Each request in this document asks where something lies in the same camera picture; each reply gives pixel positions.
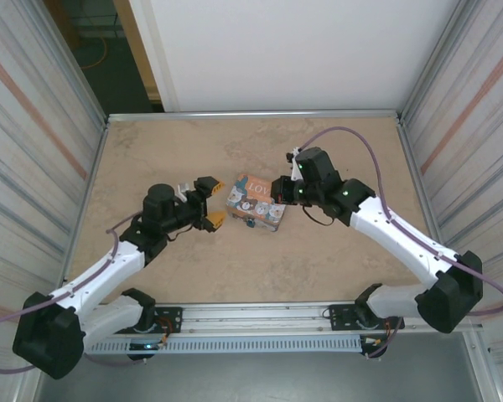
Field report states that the long aluminium table edge bar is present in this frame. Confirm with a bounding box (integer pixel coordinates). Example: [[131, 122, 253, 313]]
[[106, 109, 402, 124]]

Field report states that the short aluminium table edge bar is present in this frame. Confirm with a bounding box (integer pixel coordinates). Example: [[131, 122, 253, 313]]
[[60, 123, 110, 290], [396, 121, 448, 250]]

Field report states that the corrugated plastic side panel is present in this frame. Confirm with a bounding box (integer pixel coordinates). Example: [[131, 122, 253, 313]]
[[402, 0, 503, 402], [0, 0, 106, 402]]

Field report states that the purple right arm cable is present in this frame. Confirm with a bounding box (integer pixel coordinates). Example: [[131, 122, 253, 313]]
[[299, 126, 503, 316]]

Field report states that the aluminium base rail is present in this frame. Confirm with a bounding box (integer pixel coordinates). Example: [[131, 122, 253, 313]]
[[154, 304, 361, 336]]

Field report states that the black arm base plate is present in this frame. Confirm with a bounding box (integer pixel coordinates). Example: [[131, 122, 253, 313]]
[[326, 304, 403, 332], [152, 306, 184, 334]]

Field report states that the grey slotted cable duct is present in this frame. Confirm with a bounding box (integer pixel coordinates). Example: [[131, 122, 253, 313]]
[[86, 334, 364, 355]]

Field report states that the aluminium frame post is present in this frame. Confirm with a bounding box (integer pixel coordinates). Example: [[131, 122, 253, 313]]
[[400, 0, 483, 123], [37, 0, 110, 129]]

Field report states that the wooden door frame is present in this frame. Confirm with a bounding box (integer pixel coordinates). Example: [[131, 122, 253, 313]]
[[111, 0, 166, 113]]

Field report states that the orange floor cable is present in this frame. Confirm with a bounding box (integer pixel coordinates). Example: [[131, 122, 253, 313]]
[[80, 36, 111, 70]]

